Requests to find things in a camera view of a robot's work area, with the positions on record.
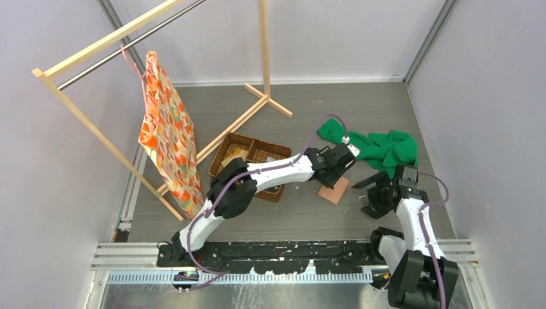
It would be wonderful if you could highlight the tan leather card holder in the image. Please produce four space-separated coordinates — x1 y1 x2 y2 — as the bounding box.
318 177 350 205

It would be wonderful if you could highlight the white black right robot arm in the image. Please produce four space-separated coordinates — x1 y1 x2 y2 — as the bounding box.
352 165 459 308

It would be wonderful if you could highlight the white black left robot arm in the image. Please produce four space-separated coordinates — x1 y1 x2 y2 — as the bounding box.
171 144 360 267

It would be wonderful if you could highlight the green cloth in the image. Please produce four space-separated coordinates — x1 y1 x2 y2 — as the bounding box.
317 118 419 178

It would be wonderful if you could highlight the brown woven basket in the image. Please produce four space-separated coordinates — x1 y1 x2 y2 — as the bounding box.
209 133 292 178

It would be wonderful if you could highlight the beige item in basket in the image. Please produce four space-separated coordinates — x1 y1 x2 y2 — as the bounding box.
221 147 249 168

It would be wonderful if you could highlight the orange floral cloth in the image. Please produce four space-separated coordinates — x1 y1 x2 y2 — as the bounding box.
138 51 204 219

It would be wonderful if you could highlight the pink clothes hanger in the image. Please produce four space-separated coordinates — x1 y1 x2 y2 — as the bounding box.
120 44 146 102

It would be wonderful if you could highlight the wooden clothes rack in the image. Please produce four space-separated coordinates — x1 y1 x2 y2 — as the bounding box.
31 0 294 222

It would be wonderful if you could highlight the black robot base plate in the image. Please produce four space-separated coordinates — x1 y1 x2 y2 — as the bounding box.
156 240 386 275

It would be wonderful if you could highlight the aluminium frame rail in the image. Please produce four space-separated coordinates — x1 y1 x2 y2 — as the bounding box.
91 243 478 286

